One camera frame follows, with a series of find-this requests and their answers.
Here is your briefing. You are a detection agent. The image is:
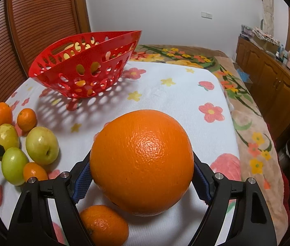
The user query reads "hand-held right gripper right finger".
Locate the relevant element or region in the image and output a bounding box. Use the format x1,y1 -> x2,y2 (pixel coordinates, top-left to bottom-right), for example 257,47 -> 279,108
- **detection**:
187,152 -> 277,246

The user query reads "blue paper item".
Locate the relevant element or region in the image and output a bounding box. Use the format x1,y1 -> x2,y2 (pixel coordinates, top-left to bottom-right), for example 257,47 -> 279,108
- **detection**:
237,70 -> 249,83

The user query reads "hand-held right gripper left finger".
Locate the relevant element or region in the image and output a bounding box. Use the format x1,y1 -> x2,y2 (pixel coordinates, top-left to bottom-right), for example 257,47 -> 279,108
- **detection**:
7,152 -> 95,246

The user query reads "red perforated plastic basket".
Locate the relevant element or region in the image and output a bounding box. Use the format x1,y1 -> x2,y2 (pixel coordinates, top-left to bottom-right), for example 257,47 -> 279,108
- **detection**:
28,30 -> 142,99

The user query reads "bright green jujube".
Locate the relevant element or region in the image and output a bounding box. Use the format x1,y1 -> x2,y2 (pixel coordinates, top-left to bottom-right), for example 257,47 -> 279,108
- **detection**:
1,147 -> 30,186

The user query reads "metal pot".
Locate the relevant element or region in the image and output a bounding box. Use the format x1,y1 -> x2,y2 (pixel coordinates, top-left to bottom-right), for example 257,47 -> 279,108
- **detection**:
278,139 -> 290,171

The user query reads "stack of folded cloths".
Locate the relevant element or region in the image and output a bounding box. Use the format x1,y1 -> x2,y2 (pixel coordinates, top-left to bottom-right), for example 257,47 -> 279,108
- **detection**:
241,25 -> 255,40

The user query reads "wooden louvred wardrobe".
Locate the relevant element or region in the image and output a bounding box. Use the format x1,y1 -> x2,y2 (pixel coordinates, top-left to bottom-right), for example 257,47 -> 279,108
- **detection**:
0,0 -> 91,129

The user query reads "yellow fruit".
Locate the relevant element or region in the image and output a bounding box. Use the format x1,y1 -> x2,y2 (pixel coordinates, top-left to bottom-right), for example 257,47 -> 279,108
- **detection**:
63,40 -> 102,94

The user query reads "wooden sideboard cabinet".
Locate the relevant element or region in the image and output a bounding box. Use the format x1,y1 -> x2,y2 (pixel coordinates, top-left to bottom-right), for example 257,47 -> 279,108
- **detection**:
235,36 -> 290,144

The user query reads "cardboard box with clutter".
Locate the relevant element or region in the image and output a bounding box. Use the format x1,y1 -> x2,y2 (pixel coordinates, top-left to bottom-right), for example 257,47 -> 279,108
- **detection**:
253,27 -> 280,51

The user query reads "pale green jujube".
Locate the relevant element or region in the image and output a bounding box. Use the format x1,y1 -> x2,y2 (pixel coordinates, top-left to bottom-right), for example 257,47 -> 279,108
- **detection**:
25,127 -> 60,166

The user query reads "beige floral blanket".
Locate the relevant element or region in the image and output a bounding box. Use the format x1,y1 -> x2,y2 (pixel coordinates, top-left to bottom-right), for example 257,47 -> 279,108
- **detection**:
132,44 -> 289,239

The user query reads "yellowish green jujube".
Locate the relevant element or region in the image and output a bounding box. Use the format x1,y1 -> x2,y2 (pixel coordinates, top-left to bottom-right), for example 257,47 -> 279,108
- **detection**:
0,124 -> 20,159

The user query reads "small mandarin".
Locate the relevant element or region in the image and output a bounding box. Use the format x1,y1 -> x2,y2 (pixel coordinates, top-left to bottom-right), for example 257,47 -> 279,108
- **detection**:
17,108 -> 37,133
23,162 -> 49,183

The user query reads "large orange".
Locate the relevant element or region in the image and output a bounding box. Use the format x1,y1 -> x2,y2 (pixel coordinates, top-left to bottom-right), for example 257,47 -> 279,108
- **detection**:
90,109 -> 195,217

